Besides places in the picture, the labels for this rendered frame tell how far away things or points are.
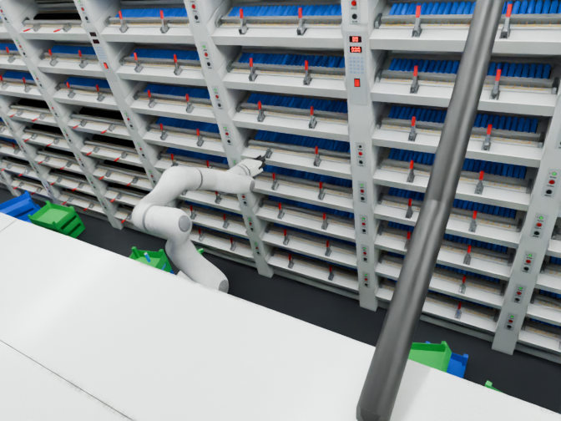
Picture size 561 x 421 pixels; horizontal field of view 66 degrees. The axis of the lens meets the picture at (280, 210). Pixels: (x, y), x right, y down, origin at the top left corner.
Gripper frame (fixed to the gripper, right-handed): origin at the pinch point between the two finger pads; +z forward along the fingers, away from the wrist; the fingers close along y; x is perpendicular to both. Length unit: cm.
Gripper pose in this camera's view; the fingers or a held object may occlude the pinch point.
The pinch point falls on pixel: (260, 159)
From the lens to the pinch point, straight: 208.9
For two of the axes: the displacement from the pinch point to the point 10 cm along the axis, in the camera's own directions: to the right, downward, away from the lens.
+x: -0.6, -8.7, -4.9
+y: 8.6, 2.0, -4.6
